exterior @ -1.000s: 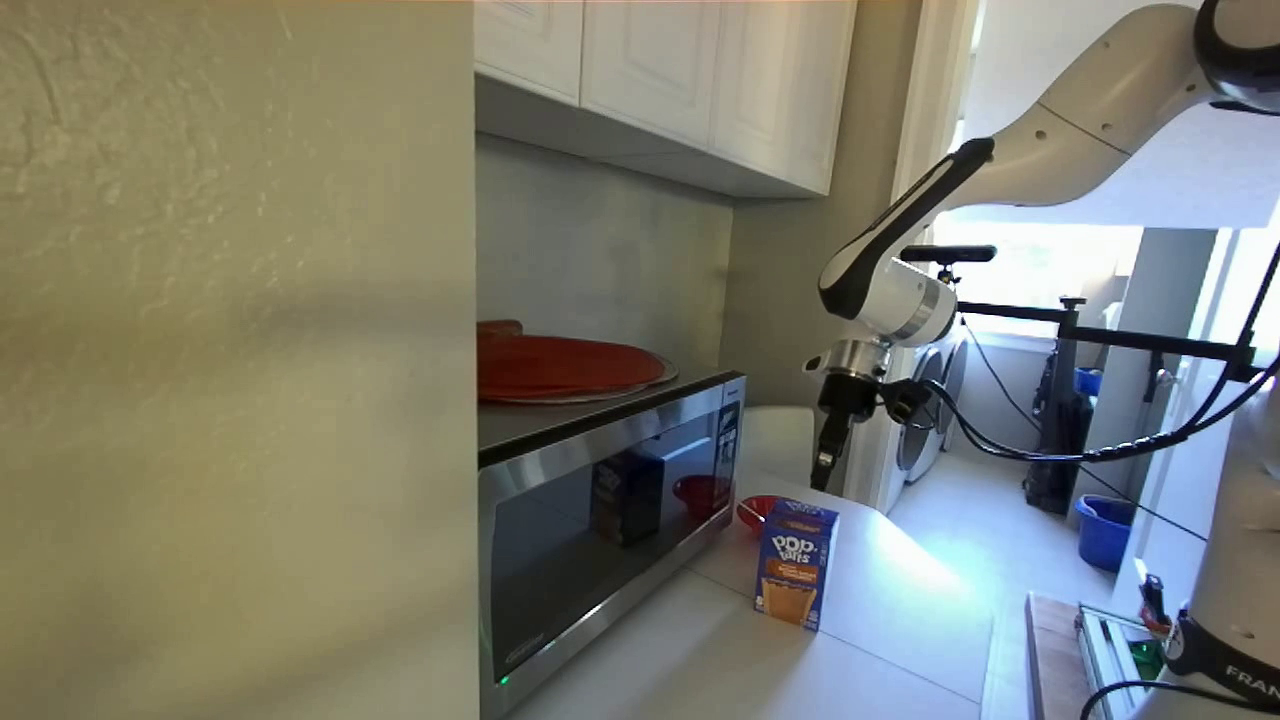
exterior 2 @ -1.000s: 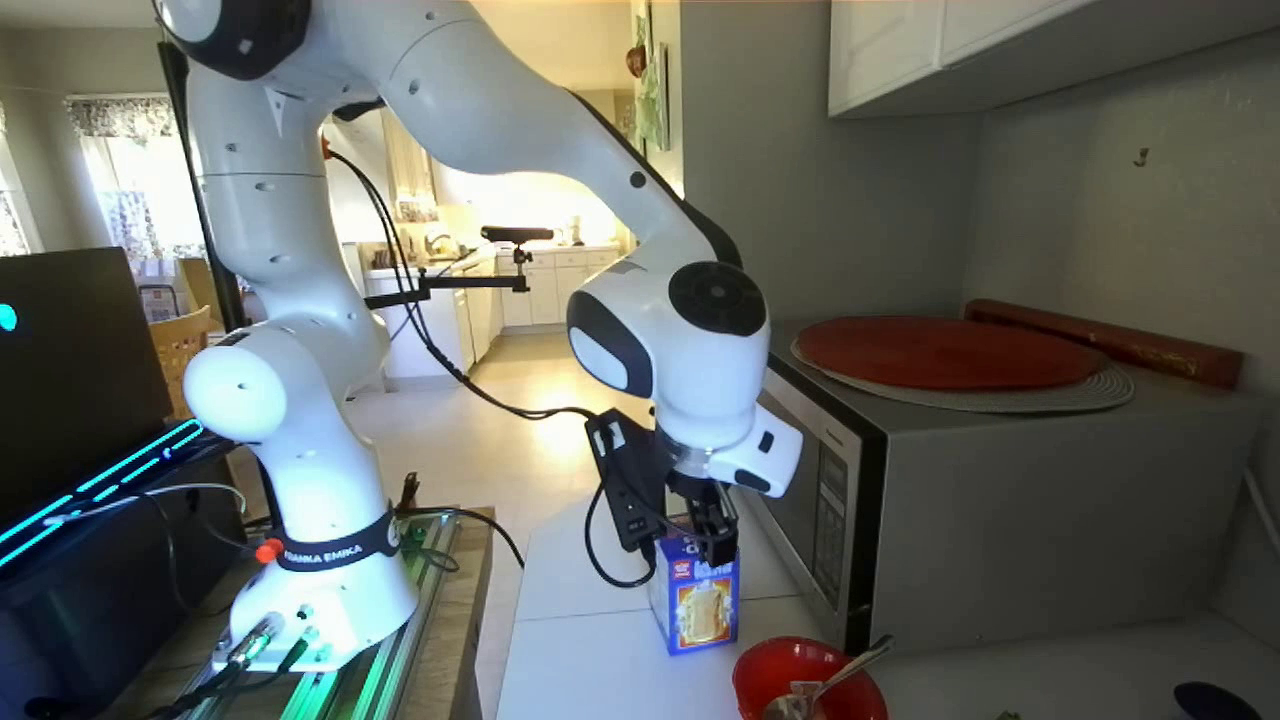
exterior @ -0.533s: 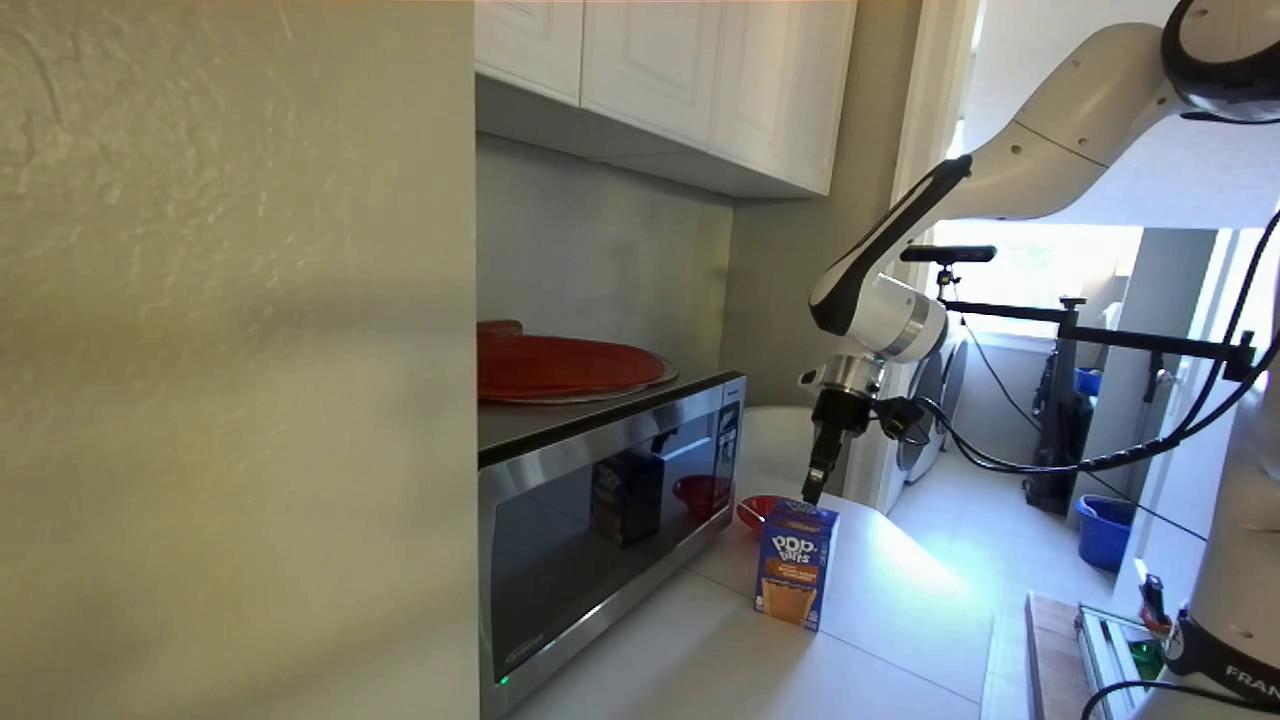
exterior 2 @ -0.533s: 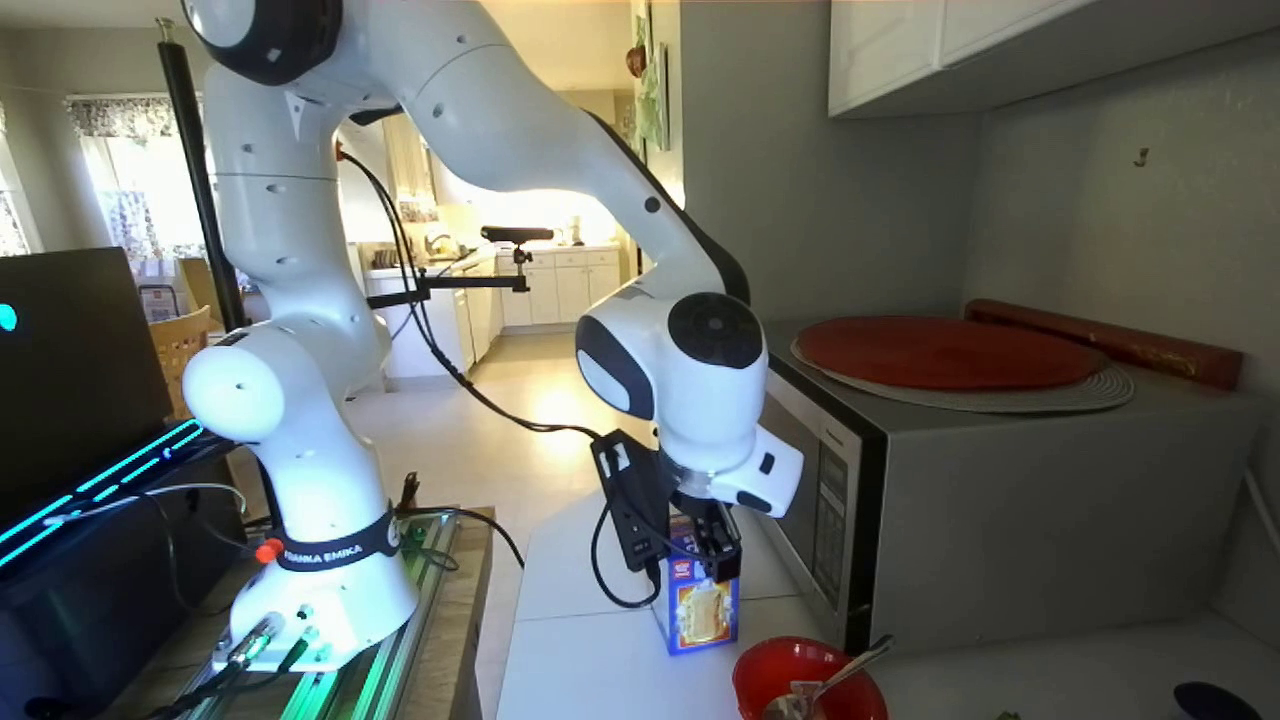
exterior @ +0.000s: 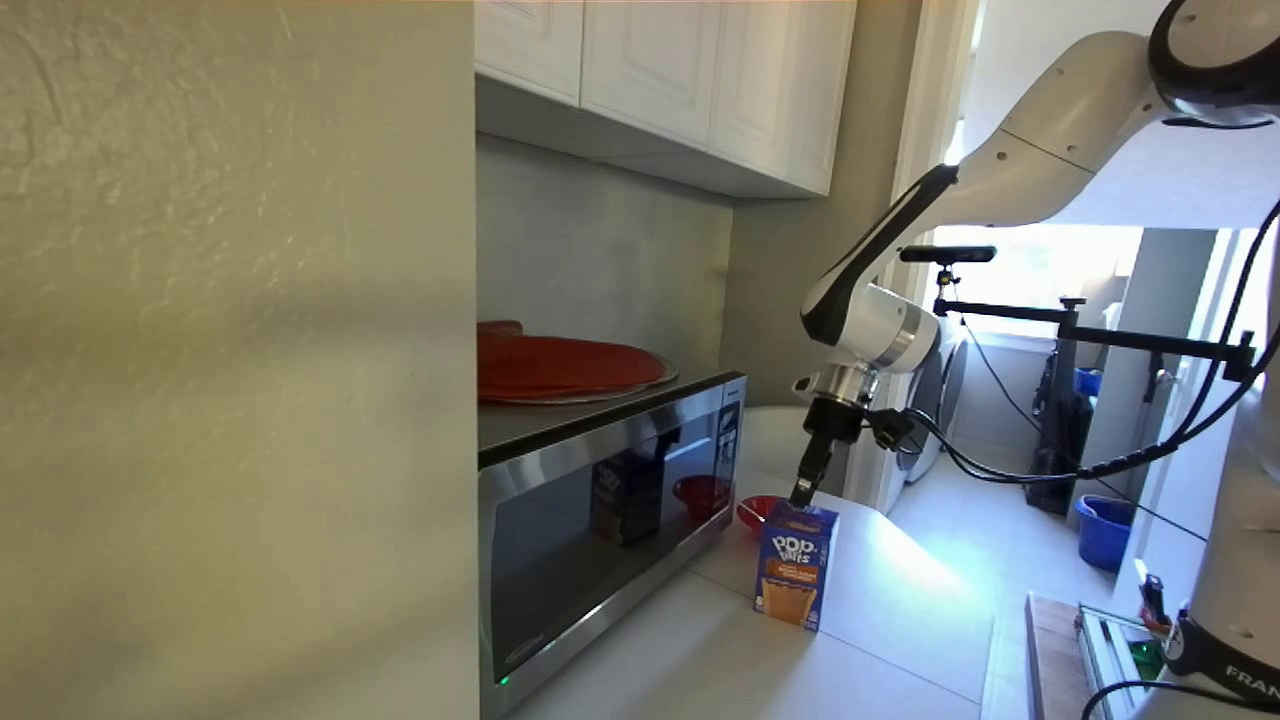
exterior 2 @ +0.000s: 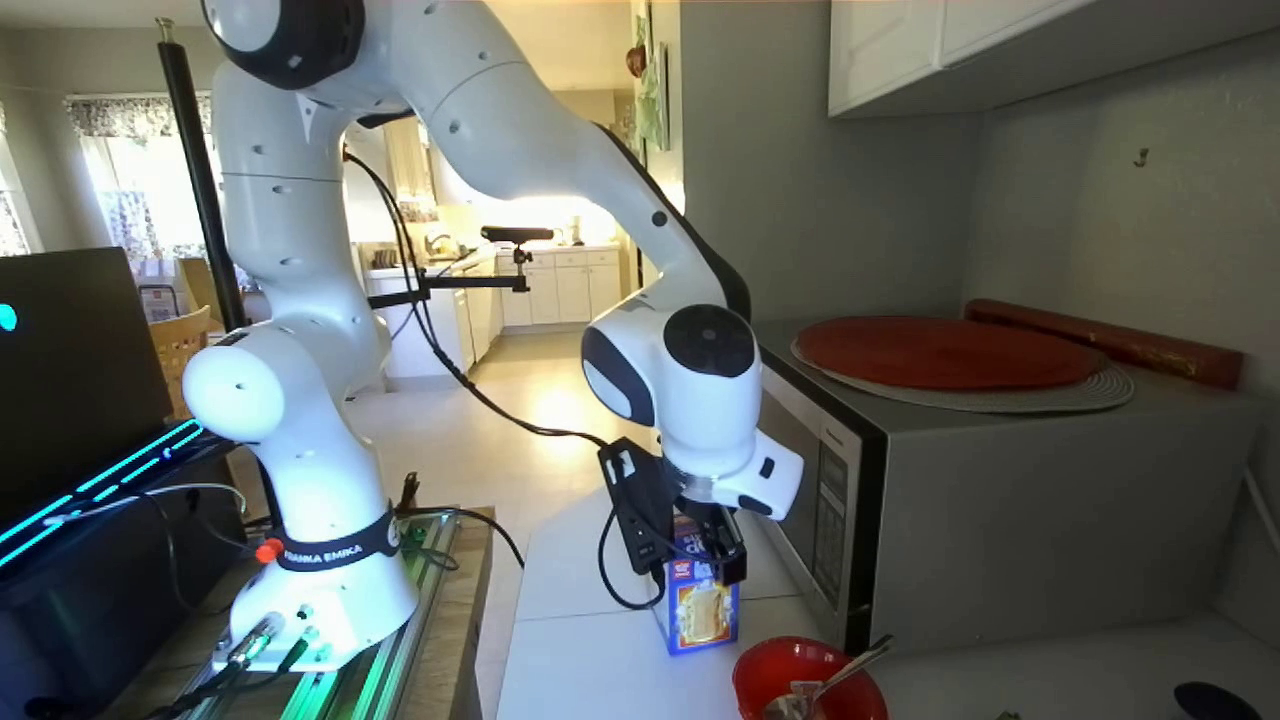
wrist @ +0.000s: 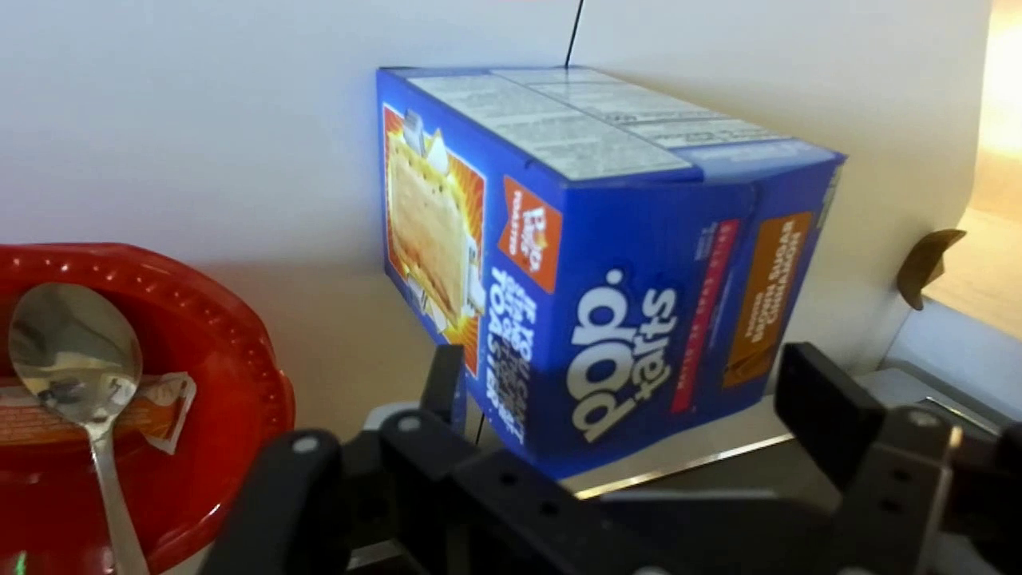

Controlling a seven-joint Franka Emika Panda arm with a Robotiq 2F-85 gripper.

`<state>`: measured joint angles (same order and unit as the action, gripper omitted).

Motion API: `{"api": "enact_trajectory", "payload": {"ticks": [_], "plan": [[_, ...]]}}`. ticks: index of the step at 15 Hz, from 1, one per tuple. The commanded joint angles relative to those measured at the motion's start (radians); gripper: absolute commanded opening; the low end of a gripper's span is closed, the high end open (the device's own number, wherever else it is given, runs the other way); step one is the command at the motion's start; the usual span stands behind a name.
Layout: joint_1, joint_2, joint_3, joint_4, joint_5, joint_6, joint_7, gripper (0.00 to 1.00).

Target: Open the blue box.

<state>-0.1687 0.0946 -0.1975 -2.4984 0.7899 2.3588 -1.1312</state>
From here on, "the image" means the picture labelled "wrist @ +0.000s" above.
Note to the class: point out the brown curved wooden piece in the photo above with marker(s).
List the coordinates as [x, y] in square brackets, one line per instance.
[923, 262]

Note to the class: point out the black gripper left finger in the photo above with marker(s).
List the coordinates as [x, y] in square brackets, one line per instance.
[468, 497]

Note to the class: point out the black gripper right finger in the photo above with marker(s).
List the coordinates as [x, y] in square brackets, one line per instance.
[882, 481]

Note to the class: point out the silver metal spoon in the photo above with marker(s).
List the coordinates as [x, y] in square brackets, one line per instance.
[73, 353]

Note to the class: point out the red plastic bowl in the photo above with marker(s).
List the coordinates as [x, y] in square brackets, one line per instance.
[227, 383]

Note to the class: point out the blue Pop-Tarts box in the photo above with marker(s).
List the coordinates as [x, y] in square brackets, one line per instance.
[616, 265]

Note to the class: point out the brown snack wrapper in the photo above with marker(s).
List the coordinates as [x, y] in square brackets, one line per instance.
[160, 409]

